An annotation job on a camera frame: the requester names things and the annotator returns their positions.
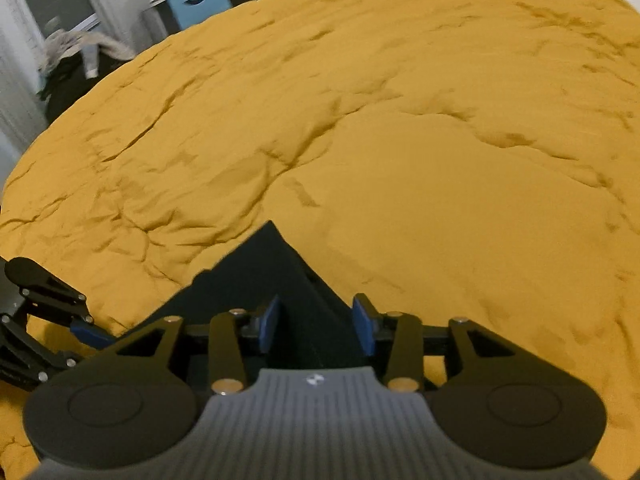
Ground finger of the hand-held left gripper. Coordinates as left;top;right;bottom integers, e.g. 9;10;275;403
4;256;119;351
0;312;84;392

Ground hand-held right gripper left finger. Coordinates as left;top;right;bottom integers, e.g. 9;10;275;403
116;296;282;395

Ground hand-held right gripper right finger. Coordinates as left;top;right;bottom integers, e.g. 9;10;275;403
352;294;517;394

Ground black pants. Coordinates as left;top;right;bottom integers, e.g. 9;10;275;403
155;220;382;377

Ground mustard yellow blanket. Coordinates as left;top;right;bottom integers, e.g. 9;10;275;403
0;0;640;480

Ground white curtain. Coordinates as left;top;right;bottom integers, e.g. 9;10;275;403
0;0;51;161

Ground pile of clothes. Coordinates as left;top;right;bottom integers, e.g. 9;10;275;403
37;27;137;112

